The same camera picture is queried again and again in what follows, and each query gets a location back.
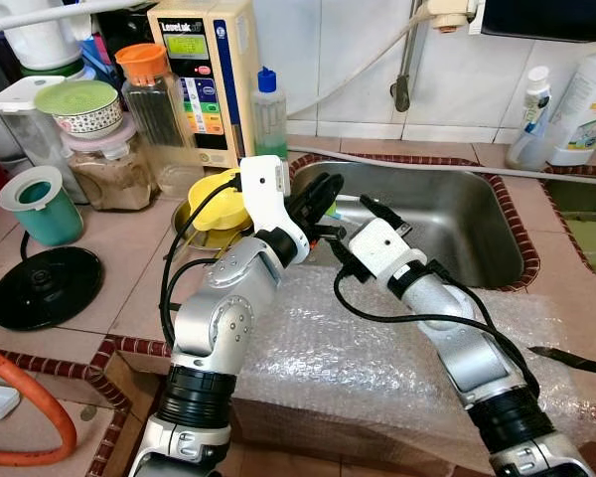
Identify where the clear bubble wrap sheet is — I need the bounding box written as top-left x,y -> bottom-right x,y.
222,260 -> 596,460

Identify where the black plastic tray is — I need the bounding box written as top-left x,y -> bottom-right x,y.
482,0 -> 596,44

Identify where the grey hose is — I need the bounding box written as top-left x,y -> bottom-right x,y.
288,146 -> 596,190

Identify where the orange lid glass jar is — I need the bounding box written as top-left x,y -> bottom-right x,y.
114,43 -> 208,200

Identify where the pink lid jar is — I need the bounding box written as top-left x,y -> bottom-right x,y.
62,114 -> 160,213

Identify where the green plastic tray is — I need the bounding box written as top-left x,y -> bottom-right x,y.
566,219 -> 596,277

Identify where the stainless steel bowl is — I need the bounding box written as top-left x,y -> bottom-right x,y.
171,199 -> 254,251

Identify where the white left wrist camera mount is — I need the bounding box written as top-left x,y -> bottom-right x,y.
238,155 -> 311,261

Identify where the green dish soap bottle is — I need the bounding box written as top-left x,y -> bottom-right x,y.
250,67 -> 290,162

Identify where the black tape strip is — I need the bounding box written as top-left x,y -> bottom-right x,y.
528,345 -> 596,376

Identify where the small white spray bottle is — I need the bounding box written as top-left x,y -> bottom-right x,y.
507,66 -> 553,171

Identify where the cream faucet fitting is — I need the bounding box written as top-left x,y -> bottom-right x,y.
425,0 -> 490,36

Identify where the white pipe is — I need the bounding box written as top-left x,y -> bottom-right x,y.
0,0 -> 150,37

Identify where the black kettle base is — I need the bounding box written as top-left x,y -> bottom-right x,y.
0,245 -> 105,332

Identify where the stainless steel sink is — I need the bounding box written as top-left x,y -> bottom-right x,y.
286,159 -> 529,291
541,179 -> 596,281

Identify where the yellow plastic cup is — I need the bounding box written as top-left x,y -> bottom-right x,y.
187,169 -> 254,233

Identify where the green lid patterned bowl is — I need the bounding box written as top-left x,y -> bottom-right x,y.
34,79 -> 123,137

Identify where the beige water ionizer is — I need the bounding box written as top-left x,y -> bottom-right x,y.
146,0 -> 262,170

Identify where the white hose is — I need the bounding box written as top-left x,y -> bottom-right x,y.
286,8 -> 430,122

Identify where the teal cup white rim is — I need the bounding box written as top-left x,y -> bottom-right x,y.
0,165 -> 85,247

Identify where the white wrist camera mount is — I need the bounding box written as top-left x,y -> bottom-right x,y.
238,155 -> 311,261
348,219 -> 430,281

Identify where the white lid clear container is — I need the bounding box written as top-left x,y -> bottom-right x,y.
0,76 -> 85,205

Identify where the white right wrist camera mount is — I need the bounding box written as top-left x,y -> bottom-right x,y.
348,219 -> 430,281

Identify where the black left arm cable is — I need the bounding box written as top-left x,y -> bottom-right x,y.
159,171 -> 247,349

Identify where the white detergent bottle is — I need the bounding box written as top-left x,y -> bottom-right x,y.
546,38 -> 596,167

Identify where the orange hose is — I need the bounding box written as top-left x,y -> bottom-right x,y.
0,341 -> 78,468

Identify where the white water jug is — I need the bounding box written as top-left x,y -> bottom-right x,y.
0,0 -> 82,79

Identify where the metal faucet pipe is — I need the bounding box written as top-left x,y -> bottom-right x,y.
391,0 -> 430,113

